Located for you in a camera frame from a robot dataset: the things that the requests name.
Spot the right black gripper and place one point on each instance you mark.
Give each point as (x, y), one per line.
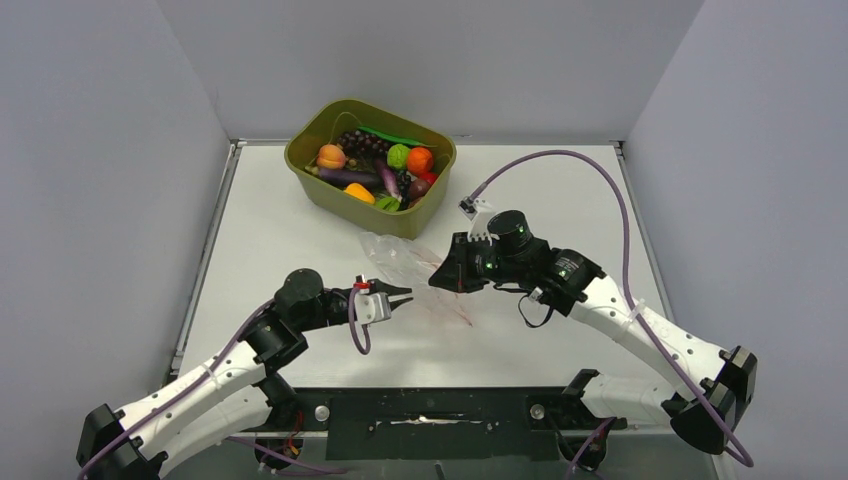
(454, 274)

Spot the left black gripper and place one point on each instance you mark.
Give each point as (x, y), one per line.
(376, 286)

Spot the clear zip bag orange zipper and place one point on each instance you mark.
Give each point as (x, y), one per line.
(407, 263)

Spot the olive green plastic bin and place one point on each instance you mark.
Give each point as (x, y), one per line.
(349, 114)

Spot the orange toy fruit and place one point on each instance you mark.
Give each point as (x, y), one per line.
(419, 161)

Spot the light green toy cabbage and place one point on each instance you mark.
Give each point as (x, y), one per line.
(397, 156)

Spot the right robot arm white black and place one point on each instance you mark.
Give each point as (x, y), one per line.
(704, 389)

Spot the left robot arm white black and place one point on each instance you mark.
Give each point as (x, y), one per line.
(240, 387)

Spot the brown red toy fruit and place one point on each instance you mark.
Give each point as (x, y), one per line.
(418, 188)

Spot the green toy pepper slice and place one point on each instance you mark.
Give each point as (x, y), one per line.
(388, 204)

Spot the red toy tomato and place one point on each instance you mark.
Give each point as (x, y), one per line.
(429, 177)

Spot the dark blue grape cluster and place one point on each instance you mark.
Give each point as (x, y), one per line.
(403, 181)

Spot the yellow toy pepper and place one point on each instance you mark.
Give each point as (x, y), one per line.
(360, 192)

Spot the small purple eggplant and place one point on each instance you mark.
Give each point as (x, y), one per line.
(388, 177)

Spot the purple toy eggplant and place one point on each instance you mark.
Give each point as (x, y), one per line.
(341, 178)

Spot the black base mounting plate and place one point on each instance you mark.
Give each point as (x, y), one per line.
(434, 424)

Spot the dark red grape bunch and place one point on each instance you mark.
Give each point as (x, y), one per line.
(363, 145)

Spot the peach toy fruit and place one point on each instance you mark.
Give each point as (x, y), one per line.
(332, 157)

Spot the long green bean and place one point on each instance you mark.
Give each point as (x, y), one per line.
(394, 139)

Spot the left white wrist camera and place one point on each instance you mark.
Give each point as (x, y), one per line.
(371, 308)

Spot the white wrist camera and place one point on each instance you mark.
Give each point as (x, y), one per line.
(371, 308)
(479, 212)

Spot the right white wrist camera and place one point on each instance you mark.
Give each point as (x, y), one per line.
(479, 212)

